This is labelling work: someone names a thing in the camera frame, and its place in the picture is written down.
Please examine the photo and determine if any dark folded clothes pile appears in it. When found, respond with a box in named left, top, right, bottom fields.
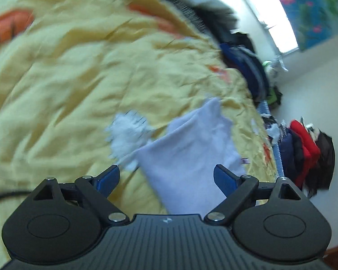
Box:
left=196, top=8, right=271, bottom=102

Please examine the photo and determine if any green plastic chair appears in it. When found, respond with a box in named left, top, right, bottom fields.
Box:
left=263, top=59, right=282, bottom=108

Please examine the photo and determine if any bright window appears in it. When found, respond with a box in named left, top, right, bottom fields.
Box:
left=244, top=0, right=298, bottom=54

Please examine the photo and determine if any light blue woven basket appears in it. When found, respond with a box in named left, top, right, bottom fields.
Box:
left=256, top=101, right=285, bottom=177

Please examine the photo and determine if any yellow floral bed quilt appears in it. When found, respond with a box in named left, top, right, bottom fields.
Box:
left=0, top=0, right=280, bottom=268

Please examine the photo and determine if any blue floral curtain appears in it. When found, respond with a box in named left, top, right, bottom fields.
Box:
left=280, top=0, right=338, bottom=51

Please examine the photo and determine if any red and dark clothes pile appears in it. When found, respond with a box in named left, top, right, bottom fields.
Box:
left=278, top=120, right=336, bottom=198

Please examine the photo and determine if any light lavender lace-trim shirt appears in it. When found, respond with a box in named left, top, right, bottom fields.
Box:
left=135, top=98, right=246, bottom=216

